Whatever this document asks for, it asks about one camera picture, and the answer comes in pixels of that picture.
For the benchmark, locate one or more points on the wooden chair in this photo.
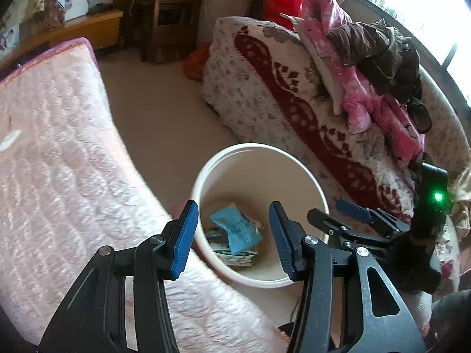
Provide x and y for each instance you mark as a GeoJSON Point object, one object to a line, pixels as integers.
{"type": "Point", "coordinates": [173, 33]}

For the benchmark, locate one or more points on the blue packet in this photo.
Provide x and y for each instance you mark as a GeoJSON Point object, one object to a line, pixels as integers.
{"type": "Point", "coordinates": [235, 231]}

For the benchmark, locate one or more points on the window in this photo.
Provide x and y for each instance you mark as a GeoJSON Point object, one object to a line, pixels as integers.
{"type": "Point", "coordinates": [404, 0]}

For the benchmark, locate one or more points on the orange plastic bag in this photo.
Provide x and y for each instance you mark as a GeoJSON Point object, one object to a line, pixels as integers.
{"type": "Point", "coordinates": [195, 64]}

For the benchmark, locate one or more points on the pink quilted bed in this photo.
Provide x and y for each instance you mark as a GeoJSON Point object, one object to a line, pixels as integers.
{"type": "Point", "coordinates": [73, 154]}

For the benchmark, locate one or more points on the framed couple photo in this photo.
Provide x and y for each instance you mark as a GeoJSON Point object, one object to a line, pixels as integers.
{"type": "Point", "coordinates": [8, 38]}

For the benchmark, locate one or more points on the pink spotted jacket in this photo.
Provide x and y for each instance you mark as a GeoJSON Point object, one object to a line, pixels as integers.
{"type": "Point", "coordinates": [360, 95]}

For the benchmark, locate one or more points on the red bag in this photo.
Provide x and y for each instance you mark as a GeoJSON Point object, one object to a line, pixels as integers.
{"type": "Point", "coordinates": [283, 3]}

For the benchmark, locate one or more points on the black garment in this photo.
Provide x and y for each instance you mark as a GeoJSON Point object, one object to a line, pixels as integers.
{"type": "Point", "coordinates": [419, 116]}

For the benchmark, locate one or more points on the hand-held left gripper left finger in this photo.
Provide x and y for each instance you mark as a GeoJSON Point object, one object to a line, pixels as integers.
{"type": "Point", "coordinates": [182, 242]}

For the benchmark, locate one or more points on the wooden cabinet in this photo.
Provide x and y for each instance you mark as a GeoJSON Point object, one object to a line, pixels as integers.
{"type": "Point", "coordinates": [92, 25]}

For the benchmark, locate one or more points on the yellow floral cloth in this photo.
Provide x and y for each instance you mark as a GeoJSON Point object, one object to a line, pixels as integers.
{"type": "Point", "coordinates": [60, 0]}

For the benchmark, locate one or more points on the brown clothing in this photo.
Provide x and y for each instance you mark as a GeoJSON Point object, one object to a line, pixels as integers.
{"type": "Point", "coordinates": [375, 44]}

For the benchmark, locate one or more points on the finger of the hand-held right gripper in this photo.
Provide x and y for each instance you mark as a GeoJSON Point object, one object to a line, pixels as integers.
{"type": "Point", "coordinates": [323, 224]}
{"type": "Point", "coordinates": [353, 210]}

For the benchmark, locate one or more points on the floral covered sofa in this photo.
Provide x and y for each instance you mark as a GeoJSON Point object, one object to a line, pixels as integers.
{"type": "Point", "coordinates": [235, 92]}

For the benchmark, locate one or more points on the beige crumpled cloth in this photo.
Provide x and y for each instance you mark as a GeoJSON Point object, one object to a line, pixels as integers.
{"type": "Point", "coordinates": [460, 191]}

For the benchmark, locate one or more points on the white printed carton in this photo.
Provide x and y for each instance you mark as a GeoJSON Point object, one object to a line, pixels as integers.
{"type": "Point", "coordinates": [243, 259]}

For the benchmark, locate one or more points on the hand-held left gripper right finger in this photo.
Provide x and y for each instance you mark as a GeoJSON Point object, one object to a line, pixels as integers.
{"type": "Point", "coordinates": [285, 242]}

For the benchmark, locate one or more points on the white plastic bucket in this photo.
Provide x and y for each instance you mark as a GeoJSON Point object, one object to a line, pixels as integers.
{"type": "Point", "coordinates": [239, 169]}

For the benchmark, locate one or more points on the white pillow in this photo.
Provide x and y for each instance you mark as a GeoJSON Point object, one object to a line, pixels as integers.
{"type": "Point", "coordinates": [327, 77]}

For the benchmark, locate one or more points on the red white patterned blanket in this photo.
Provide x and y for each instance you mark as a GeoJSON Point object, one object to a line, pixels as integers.
{"type": "Point", "coordinates": [294, 106]}

